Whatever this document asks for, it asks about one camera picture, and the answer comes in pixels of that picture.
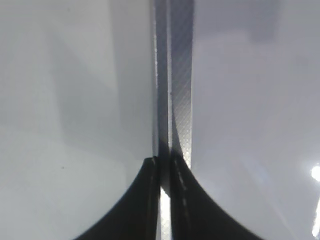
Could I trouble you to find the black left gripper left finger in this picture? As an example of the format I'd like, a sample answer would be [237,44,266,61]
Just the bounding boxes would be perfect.
[77,156,160,240]

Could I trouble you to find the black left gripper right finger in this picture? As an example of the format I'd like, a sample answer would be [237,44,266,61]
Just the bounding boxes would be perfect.
[169,152,258,240]

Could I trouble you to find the white board with grey frame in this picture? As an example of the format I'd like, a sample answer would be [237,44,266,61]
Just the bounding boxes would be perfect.
[0,0,320,240]

